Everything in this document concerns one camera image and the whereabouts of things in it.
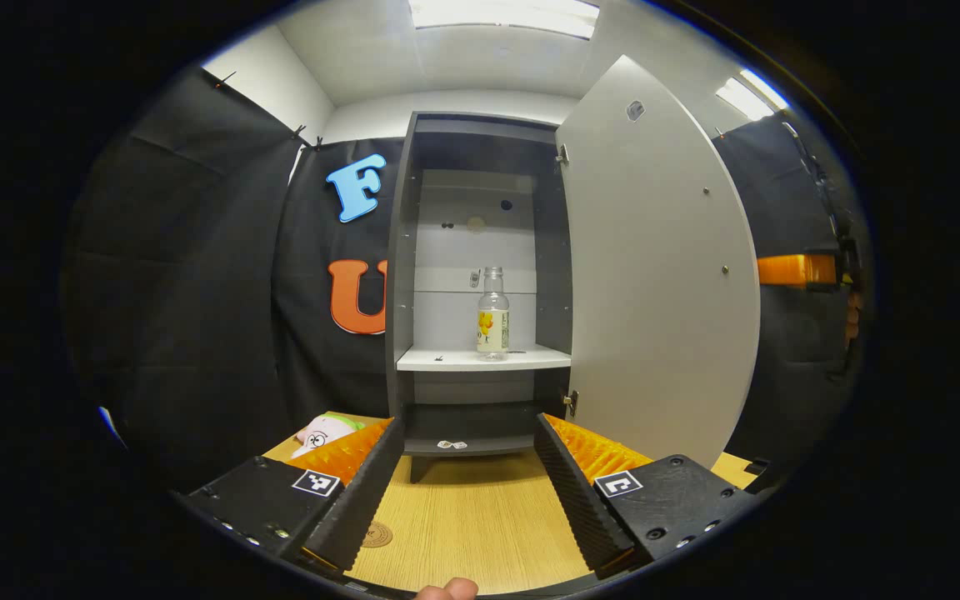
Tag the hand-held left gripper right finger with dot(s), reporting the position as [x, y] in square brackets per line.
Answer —
[580, 500]

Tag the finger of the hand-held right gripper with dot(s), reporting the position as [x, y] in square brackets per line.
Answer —
[788, 271]

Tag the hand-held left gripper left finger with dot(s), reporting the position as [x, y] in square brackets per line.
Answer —
[363, 500]

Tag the round brown coaster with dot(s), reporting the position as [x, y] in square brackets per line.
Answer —
[380, 535]

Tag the grey cabinet door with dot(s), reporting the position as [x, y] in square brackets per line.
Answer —
[655, 292]

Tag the clear plastic bottle yellow label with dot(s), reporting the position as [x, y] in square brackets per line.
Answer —
[492, 329]

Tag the dark grey cabinet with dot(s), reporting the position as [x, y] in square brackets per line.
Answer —
[401, 250]

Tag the white cabinet shelf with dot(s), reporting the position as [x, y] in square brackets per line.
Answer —
[463, 360]

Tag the pink green plush toy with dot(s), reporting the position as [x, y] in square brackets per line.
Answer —
[322, 433]

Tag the small ceiling light panel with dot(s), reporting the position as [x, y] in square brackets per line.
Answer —
[751, 93]

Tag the black backdrop cloth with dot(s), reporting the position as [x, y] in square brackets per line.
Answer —
[197, 292]

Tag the large ceiling light panel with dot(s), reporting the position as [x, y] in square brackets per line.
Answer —
[505, 17]

